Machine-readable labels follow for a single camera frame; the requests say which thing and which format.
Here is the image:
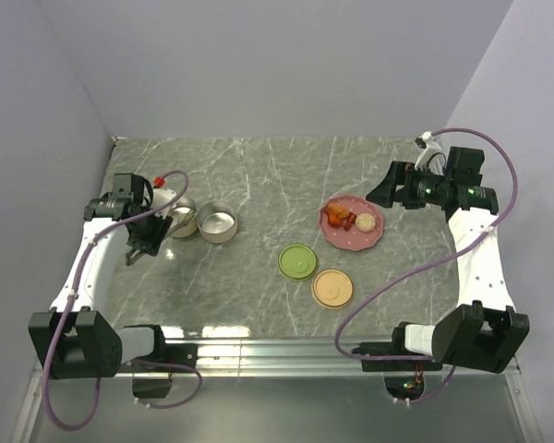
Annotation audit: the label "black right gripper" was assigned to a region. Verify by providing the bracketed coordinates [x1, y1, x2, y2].
[366, 161, 451, 210]

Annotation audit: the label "steamed white bun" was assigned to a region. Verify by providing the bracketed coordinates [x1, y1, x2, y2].
[355, 212, 377, 233]

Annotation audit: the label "orange fried food piece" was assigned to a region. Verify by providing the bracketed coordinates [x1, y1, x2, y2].
[323, 203, 349, 228]

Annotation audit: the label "red sausage piece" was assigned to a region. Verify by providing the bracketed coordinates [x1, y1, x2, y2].
[343, 212, 356, 232]

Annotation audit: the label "steel food tongs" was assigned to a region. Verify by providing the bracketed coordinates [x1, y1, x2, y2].
[168, 207, 197, 238]

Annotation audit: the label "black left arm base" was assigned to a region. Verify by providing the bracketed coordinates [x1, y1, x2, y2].
[130, 343, 199, 401]

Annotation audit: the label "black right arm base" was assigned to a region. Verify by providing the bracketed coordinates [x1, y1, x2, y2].
[352, 342, 443, 404]

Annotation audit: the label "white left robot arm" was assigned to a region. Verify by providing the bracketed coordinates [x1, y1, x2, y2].
[29, 173, 182, 379]

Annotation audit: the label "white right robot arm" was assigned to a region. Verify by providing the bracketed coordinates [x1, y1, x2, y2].
[367, 147, 530, 373]

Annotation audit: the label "pink dotted plate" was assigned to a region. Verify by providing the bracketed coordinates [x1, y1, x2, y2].
[319, 195, 384, 252]

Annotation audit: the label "cream steel round container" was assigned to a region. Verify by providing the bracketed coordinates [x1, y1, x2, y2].
[167, 197, 198, 238]

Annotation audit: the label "beige round lid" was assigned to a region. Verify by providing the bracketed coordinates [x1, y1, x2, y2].
[311, 269, 354, 309]

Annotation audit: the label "green round lid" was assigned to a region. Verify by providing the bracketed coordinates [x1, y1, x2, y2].
[277, 244, 318, 281]

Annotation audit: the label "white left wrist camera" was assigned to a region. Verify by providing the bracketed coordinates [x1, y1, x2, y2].
[151, 188, 178, 219]

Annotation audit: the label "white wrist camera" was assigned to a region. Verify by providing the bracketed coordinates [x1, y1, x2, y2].
[415, 131, 446, 174]
[151, 188, 178, 219]

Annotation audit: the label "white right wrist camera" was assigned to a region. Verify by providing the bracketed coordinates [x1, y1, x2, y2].
[415, 131, 446, 174]

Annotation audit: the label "aluminium mounting rail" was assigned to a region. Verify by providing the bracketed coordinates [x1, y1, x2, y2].
[13, 338, 542, 442]

